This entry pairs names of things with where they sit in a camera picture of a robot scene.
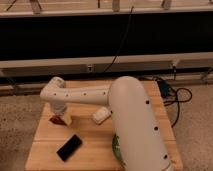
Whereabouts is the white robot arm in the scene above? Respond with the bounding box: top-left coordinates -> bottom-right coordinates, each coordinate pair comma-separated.
40,76 -> 174,171

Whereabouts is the white sponge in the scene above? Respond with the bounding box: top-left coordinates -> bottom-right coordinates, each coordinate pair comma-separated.
92,107 -> 111,124

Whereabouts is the black rectangular block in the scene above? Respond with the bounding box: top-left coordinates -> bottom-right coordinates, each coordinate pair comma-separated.
57,134 -> 82,161

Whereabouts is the green bowl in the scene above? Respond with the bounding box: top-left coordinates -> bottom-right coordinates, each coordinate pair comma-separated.
112,134 -> 124,165

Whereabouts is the blue power adapter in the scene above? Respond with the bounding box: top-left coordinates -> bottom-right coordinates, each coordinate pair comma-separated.
158,81 -> 170,98

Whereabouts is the black floor cable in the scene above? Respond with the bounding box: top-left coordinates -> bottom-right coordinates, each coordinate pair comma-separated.
153,75 -> 194,129

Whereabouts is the black hanging cable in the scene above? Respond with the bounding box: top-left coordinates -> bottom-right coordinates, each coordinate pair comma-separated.
101,4 -> 135,75

